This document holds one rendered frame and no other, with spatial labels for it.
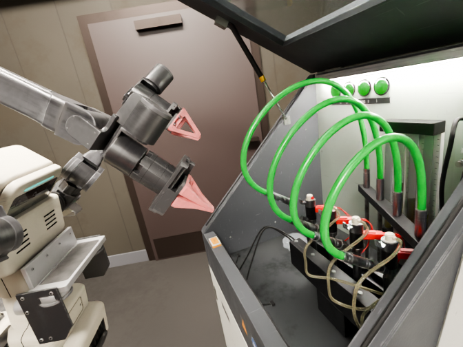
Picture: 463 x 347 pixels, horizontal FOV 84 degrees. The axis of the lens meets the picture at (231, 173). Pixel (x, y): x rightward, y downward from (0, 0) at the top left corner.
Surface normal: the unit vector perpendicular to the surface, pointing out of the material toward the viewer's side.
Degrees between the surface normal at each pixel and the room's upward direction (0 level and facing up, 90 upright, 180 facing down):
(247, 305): 0
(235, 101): 90
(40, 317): 90
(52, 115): 80
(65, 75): 90
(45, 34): 90
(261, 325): 0
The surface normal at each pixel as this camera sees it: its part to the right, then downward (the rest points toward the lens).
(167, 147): 0.07, 0.28
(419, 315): 0.34, 0.22
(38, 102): -0.23, -0.02
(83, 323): -0.02, -0.96
